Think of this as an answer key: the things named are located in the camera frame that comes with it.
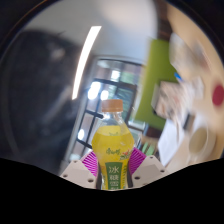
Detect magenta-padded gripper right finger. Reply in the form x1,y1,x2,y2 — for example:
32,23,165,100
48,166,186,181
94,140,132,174
129,147,170,189

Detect black tablet with sticker picture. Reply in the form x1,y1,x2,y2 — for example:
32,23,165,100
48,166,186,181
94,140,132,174
151,81,188,118

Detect long curved light strip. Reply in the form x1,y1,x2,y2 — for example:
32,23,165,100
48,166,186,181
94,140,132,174
71,25,103,101

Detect black pendant lamps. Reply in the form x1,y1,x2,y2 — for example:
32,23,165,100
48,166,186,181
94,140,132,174
87,81,110,101

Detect flat round red coaster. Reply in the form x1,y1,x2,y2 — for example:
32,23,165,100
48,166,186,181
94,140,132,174
211,84,224,107

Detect yellow drink bottle orange cap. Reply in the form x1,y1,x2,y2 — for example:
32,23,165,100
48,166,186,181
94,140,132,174
91,98,136,191

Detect green upholstered bench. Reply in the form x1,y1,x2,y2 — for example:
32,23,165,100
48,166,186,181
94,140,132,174
134,39,179,131

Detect wooden chairs with green seats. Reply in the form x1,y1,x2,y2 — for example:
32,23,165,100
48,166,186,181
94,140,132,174
139,141,158,156

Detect small blue-capped bottle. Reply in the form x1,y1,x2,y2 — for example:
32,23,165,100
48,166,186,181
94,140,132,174
173,72,184,83

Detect white ceramic mug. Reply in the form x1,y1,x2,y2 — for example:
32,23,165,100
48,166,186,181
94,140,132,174
187,124,218,156

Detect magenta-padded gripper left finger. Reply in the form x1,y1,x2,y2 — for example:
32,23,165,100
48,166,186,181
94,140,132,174
59,150,99,190

